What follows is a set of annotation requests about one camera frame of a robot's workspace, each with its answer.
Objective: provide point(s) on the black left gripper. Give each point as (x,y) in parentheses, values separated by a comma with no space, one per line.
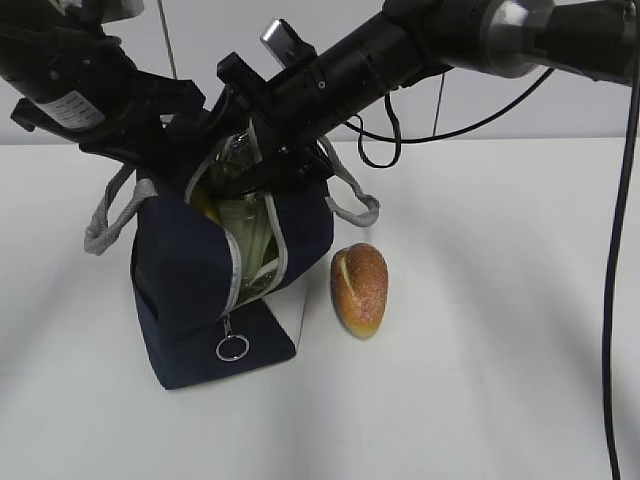
(92,94)

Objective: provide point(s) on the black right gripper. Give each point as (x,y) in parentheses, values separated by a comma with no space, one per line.
(289,114)

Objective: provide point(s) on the green lidded glass container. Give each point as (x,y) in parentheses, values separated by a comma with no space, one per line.
(247,219)

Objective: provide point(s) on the yellow banana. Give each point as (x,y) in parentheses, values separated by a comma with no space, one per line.
(201,201)

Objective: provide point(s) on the navy blue lunch bag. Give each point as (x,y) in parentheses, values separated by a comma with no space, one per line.
(200,319)

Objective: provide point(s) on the brown bread roll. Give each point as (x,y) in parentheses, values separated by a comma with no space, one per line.
(359,288)

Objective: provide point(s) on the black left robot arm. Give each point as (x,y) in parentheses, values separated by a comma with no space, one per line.
(36,21)

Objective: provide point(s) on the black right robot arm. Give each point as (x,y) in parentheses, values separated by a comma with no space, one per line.
(403,44)

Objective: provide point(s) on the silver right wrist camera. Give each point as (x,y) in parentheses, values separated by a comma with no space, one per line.
(285,45)

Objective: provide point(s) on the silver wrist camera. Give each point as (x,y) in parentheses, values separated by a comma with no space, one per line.
(102,11)
(285,45)

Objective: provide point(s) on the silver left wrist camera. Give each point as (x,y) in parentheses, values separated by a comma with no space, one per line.
(102,11)

